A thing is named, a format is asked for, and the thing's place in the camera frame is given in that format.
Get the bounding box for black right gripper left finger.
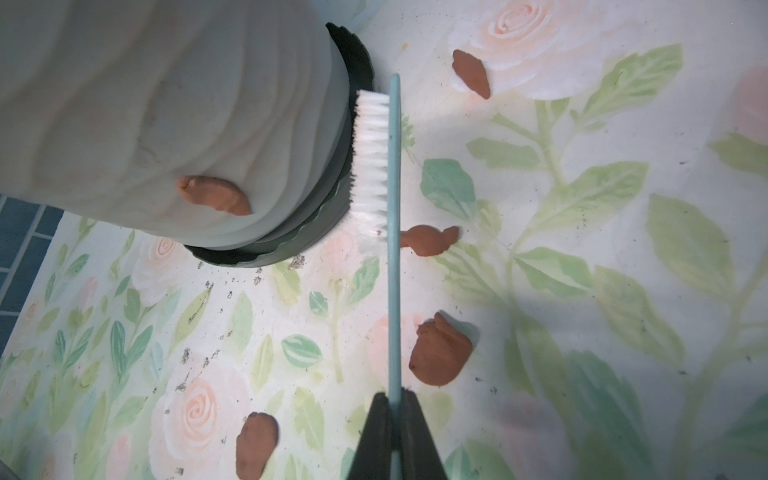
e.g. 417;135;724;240
346;392;394;480

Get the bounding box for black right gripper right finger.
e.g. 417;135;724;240
397;388;447;480

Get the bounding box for teal toothbrush white bristles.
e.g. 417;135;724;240
349;73;403;415

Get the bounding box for white ceramic pot with soil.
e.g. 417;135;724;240
1;1;349;250

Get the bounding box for brown mud lump large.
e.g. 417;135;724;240
408;312;473;387

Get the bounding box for brown mud lump near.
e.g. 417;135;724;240
235;412;279;480

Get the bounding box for brown mud lump middle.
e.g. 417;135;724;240
400;225;461;257

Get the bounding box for brown mud lump on pot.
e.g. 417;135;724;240
176;176;251;216

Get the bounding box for brown mud lump far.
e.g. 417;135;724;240
452;49;491;100

